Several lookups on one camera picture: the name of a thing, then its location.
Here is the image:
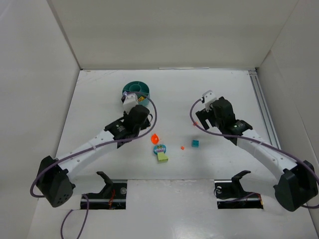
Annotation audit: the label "orange round lego piece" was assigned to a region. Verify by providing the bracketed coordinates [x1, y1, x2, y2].
[151, 133, 160, 145]

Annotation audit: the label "teal monster face lego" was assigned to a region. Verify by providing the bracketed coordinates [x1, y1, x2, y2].
[153, 144, 166, 155]

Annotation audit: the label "light green sloped lego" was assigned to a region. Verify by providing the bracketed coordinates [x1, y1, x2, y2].
[157, 152, 168, 163]

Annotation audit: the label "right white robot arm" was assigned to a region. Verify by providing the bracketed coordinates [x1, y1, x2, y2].
[196, 91, 319, 212]

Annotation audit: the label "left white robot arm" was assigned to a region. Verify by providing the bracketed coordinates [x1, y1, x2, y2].
[35, 105, 151, 208]

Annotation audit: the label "teal lego brick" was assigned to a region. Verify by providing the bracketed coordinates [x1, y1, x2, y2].
[191, 140, 199, 148]

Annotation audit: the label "teal round divided container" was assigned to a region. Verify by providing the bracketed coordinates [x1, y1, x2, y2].
[122, 81, 150, 106]

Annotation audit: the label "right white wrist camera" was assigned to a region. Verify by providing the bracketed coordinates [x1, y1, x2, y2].
[202, 90, 217, 112]

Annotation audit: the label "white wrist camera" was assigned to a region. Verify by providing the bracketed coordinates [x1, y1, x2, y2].
[122, 93, 138, 114]
[202, 90, 217, 112]

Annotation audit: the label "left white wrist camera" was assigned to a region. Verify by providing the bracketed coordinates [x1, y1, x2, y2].
[122, 93, 138, 114]

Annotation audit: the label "aluminium rail right edge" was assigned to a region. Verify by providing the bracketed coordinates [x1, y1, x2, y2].
[248, 70, 291, 178]

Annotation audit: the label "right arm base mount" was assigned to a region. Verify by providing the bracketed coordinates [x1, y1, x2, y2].
[213, 170, 264, 209]

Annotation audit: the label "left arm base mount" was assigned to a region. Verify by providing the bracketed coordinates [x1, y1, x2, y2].
[80, 171, 128, 210]

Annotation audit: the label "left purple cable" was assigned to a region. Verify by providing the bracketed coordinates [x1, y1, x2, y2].
[29, 91, 158, 239]

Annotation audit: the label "purple cable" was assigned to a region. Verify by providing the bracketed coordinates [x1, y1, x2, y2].
[189, 98, 319, 209]
[29, 91, 158, 239]

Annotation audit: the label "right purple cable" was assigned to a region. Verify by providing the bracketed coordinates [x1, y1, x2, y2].
[189, 98, 319, 209]

